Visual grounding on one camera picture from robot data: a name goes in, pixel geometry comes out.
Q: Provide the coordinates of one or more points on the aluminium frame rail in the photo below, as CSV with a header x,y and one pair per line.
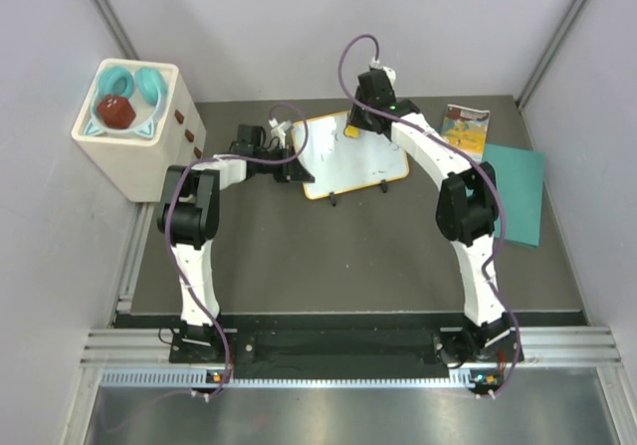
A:
x,y
561,346

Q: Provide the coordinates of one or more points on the dark red cube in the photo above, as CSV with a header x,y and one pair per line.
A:
x,y
116,112

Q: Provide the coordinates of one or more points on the teal cat-ear headphones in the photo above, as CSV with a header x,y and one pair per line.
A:
x,y
146,90

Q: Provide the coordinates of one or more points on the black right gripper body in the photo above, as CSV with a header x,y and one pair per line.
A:
x,y
359,115

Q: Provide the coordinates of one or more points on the illustrated booklet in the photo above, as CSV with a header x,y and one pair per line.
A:
x,y
466,129

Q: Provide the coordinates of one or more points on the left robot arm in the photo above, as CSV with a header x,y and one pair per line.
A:
x,y
188,215

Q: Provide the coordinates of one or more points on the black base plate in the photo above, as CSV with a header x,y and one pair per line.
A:
x,y
315,351

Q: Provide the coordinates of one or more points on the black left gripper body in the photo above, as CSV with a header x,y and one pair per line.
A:
x,y
280,171

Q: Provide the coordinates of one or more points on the yellow-framed whiteboard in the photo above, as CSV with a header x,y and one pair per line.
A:
x,y
340,163

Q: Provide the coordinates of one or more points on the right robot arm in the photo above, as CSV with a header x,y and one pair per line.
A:
x,y
466,212

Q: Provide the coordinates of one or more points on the yellow whiteboard eraser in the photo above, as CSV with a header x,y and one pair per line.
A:
x,y
351,131

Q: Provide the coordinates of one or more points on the teal paper folder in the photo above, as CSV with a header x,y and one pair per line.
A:
x,y
520,175

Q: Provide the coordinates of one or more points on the white storage box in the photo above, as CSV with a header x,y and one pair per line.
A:
x,y
137,167

